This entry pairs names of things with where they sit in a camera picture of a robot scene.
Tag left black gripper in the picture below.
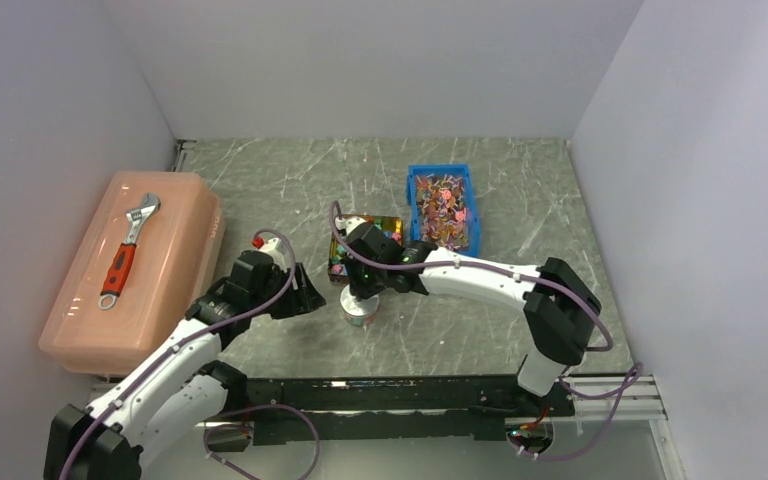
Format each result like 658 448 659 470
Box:
249 262 325 320

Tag red handled adjustable wrench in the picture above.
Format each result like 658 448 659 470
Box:
98 192 161 311

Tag round white jar lid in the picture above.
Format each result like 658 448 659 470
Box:
340 286 380 316

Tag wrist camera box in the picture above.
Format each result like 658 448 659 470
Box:
341 216 369 243
251 236 291 271

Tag purple cable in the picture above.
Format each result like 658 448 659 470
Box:
57 228 322 480
328 200 644 464

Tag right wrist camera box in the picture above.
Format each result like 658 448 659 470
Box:
341 216 369 243

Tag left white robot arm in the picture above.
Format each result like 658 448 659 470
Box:
43 236 325 479

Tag orange translucent storage box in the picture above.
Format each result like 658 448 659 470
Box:
39 171 225 377

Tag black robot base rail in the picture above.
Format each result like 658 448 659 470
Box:
209 374 575 451

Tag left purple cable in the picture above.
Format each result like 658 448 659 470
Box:
57 228 322 480

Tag tin of star candies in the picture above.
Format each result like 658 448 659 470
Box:
328 215 405 286

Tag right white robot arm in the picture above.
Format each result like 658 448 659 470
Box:
333 216 613 415

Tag blue bin of lollipops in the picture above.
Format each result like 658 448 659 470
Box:
406 164 481 257

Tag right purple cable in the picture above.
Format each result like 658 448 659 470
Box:
328 200 644 464

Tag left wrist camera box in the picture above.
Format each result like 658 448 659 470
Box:
251 236 291 271

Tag small clear glass jar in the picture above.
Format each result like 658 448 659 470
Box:
343 313 377 329

